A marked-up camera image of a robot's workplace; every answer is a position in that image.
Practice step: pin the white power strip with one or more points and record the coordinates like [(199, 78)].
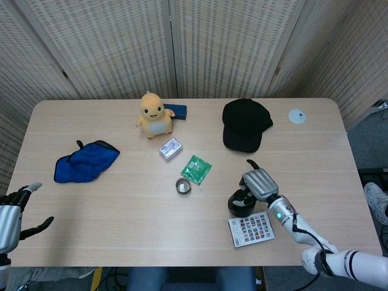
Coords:
[(381, 104)]

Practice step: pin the small clear plastic box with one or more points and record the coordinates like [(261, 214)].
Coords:
[(170, 149)]

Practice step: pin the yellow plush dinosaur toy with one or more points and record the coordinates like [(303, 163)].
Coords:
[(154, 121)]

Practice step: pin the grey white sneaker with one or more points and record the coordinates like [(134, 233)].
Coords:
[(376, 200)]

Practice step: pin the green foil packet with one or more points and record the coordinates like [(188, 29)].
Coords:
[(195, 169)]

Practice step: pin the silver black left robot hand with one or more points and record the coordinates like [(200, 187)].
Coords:
[(9, 221)]

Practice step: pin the blue fabric covered base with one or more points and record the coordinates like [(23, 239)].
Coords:
[(145, 279)]

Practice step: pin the grey crumpled cloth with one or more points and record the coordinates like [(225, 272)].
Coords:
[(54, 274)]

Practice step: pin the black baseball cap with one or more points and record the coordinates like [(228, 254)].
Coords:
[(242, 124)]

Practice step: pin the dark blue rectangular box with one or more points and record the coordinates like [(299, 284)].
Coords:
[(179, 111)]

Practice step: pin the white woven folding screen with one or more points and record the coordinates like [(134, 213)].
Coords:
[(121, 45)]

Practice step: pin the dark green ceramic cup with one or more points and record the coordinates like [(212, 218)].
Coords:
[(183, 186)]

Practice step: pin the flat box with picture grid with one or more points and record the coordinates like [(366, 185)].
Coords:
[(251, 229)]

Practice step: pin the blue microfibre cloth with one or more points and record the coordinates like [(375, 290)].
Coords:
[(85, 163)]

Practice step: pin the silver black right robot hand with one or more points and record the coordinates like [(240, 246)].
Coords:
[(260, 183)]

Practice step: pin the white round table grommet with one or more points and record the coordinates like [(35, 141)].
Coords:
[(296, 116)]

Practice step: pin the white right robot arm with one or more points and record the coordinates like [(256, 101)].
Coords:
[(288, 218)]

